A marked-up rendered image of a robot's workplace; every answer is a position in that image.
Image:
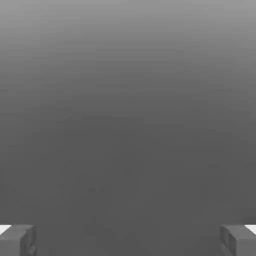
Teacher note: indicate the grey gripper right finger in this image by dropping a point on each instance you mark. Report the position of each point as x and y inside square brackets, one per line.
[240, 241]

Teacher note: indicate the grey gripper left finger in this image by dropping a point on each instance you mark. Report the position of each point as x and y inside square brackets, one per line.
[16, 241]

